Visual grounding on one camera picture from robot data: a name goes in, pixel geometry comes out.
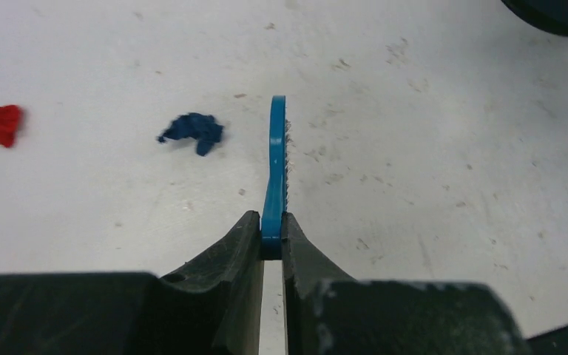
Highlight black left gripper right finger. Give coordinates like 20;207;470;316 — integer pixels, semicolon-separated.
282;213;531;354

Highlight blue hand brush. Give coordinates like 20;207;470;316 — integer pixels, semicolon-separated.
261;95;289;260

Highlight red paper scrap far left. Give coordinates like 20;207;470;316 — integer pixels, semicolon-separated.
0;105;24;148

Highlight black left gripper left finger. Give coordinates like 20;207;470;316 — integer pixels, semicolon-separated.
0;211;264;354

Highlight dark green waste bin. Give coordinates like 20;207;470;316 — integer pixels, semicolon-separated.
501;0;568;37

